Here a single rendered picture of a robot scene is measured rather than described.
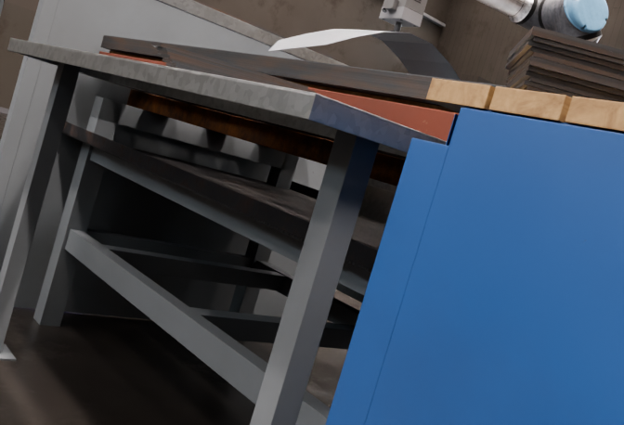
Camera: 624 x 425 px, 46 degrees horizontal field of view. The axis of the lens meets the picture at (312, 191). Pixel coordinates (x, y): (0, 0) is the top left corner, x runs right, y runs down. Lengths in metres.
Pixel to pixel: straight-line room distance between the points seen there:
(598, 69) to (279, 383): 0.53
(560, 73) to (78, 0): 1.76
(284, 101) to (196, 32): 1.60
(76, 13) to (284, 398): 1.56
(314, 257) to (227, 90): 0.24
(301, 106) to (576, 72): 0.30
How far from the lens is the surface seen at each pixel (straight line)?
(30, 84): 2.25
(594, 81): 0.71
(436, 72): 1.92
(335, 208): 0.91
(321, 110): 0.82
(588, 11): 2.08
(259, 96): 0.89
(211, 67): 1.18
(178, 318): 1.61
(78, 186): 2.19
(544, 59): 0.70
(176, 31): 2.40
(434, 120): 1.12
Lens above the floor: 0.68
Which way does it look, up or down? 3 degrees down
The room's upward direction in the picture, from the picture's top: 17 degrees clockwise
